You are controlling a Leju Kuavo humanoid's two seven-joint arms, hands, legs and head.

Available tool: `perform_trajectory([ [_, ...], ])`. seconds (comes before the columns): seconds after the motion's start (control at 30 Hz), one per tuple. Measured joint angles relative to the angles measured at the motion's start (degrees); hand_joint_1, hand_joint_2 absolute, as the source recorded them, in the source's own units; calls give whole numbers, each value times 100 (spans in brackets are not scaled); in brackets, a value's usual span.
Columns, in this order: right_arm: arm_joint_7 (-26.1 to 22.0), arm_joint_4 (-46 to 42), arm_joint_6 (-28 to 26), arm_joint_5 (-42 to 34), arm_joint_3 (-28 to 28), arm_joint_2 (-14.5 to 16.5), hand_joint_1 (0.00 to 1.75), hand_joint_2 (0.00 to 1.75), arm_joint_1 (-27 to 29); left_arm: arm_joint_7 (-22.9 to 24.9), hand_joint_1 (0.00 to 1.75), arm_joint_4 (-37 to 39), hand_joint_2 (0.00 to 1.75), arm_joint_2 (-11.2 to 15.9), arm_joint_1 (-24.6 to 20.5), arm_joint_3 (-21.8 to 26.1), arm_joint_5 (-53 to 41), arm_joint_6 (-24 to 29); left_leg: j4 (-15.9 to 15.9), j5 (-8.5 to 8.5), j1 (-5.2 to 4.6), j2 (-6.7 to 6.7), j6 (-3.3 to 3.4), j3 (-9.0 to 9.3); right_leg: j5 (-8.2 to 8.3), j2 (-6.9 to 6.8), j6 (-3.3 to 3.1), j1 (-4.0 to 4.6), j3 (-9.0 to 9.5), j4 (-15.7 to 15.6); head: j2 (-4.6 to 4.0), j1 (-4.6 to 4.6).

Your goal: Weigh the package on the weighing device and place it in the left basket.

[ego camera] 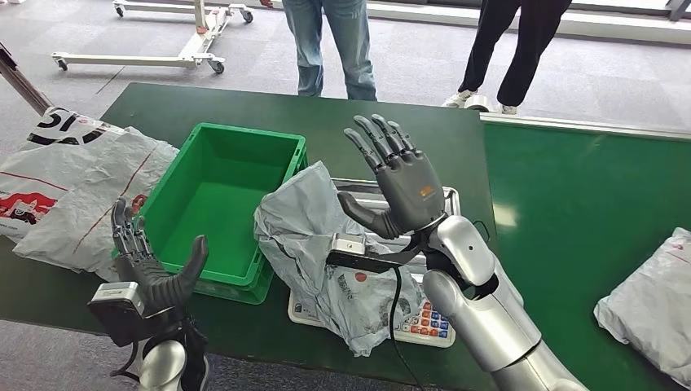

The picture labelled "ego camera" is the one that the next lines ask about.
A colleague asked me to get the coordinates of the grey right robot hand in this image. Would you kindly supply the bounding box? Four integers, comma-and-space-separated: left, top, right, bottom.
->
337, 113, 448, 242

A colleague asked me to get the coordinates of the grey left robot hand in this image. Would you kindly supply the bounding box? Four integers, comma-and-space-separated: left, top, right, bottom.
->
110, 196, 210, 317

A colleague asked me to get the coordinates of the grey plastic package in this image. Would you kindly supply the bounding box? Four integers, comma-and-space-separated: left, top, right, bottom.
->
253, 160, 429, 359
593, 226, 691, 388

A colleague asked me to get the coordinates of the green plastic crate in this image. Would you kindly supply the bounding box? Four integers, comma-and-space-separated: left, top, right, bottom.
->
112, 121, 309, 306

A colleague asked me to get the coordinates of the large white printed mailer bag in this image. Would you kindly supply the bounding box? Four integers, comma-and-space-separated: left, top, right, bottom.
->
0, 107, 180, 283

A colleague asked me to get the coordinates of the white scale with steel tray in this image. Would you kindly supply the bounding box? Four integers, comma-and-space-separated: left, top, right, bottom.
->
287, 178, 464, 349

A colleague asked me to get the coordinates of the green conveyor belt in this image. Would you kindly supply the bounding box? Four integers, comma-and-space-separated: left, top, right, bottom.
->
482, 122, 691, 391

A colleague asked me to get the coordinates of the person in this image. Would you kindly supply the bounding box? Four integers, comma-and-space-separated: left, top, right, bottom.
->
441, 0, 574, 116
258, 0, 379, 103

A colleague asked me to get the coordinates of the metal stand leg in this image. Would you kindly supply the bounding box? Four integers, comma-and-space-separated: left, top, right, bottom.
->
0, 42, 54, 117

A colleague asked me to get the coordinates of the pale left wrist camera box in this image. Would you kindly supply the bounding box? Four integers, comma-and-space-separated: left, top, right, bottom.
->
87, 281, 152, 348

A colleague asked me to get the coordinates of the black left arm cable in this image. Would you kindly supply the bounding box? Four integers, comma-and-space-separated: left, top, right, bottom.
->
109, 340, 143, 380

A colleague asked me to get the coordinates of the aluminium conveyor side rail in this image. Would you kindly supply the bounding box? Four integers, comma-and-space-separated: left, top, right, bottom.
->
479, 112, 691, 143

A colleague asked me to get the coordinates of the white wheeled lift frame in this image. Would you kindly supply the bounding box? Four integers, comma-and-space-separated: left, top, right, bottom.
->
51, 0, 255, 76

